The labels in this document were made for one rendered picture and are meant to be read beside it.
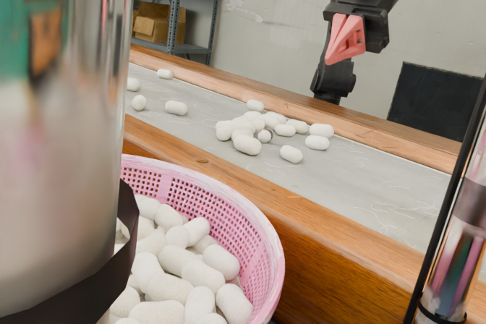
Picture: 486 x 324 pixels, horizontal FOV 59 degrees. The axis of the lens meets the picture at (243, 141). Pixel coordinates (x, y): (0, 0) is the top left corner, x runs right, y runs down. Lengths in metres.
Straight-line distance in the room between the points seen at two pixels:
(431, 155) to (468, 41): 1.91
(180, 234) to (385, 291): 0.15
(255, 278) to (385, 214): 0.19
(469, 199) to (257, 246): 0.15
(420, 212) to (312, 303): 0.19
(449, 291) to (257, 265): 0.12
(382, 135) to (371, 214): 0.26
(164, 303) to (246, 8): 2.89
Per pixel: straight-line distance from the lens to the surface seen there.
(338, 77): 0.98
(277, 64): 2.94
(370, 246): 0.34
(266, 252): 0.31
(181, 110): 0.66
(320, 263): 0.34
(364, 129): 0.71
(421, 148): 0.68
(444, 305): 0.28
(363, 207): 0.46
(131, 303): 0.28
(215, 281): 0.30
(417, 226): 0.46
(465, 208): 0.25
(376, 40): 0.73
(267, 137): 0.59
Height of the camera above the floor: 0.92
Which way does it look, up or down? 18 degrees down
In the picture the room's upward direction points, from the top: 9 degrees clockwise
